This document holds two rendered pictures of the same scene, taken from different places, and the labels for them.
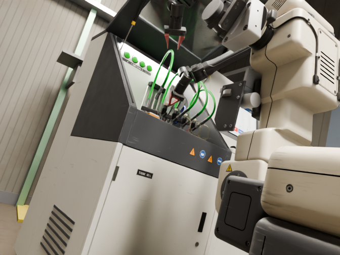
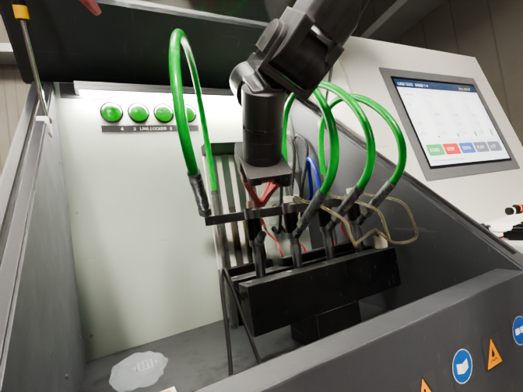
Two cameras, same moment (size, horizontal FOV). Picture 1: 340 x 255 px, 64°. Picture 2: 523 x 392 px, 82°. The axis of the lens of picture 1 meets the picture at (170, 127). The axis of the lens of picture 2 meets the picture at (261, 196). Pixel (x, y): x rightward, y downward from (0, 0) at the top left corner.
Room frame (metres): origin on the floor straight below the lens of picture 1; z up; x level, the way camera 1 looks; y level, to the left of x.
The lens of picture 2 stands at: (0.98, -0.06, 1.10)
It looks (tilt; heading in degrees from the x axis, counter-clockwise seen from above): 3 degrees up; 10
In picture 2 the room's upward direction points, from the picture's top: 8 degrees counter-clockwise
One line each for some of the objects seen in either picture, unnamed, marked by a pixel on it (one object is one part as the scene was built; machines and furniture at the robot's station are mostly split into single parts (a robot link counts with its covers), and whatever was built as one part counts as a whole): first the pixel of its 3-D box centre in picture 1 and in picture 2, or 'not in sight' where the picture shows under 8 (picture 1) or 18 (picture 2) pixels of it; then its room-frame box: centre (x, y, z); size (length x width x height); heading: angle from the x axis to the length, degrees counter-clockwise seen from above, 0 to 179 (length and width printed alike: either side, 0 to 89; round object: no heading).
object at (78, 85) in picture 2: (155, 61); (193, 92); (1.72, 0.22, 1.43); 0.54 x 0.03 x 0.02; 127
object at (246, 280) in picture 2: not in sight; (321, 299); (1.58, -0.04, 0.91); 0.34 x 0.10 x 0.15; 127
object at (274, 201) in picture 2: (172, 107); (283, 169); (1.87, 0.02, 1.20); 0.13 x 0.03 x 0.31; 127
